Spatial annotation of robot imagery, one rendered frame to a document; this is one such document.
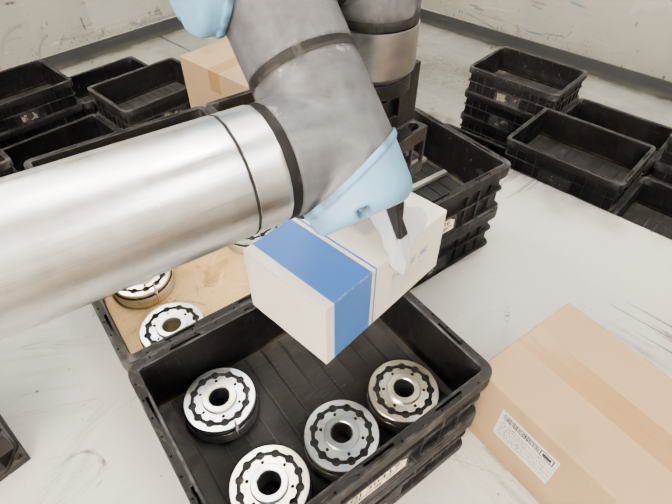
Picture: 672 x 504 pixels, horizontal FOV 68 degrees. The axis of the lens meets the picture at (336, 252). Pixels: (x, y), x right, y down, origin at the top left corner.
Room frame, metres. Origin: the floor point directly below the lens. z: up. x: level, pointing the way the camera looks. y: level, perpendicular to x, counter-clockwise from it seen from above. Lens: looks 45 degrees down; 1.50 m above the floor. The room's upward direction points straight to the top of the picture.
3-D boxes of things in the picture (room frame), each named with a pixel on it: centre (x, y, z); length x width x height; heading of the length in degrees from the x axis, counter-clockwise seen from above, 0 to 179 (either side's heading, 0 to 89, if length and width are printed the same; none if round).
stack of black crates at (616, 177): (1.45, -0.83, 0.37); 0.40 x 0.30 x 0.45; 47
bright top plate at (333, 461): (0.30, -0.01, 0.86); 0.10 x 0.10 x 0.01
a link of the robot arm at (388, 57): (0.42, -0.03, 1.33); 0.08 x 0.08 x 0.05
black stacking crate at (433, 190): (0.84, -0.11, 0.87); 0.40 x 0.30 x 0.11; 126
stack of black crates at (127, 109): (1.89, 0.75, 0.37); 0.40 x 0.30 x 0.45; 137
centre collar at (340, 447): (0.30, -0.01, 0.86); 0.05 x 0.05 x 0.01
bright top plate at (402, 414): (0.37, -0.10, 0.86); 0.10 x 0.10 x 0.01
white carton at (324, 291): (0.40, -0.01, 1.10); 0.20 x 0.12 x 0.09; 137
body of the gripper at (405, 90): (0.42, -0.03, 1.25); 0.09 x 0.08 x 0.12; 137
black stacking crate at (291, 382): (0.36, 0.03, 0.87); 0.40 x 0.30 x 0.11; 126
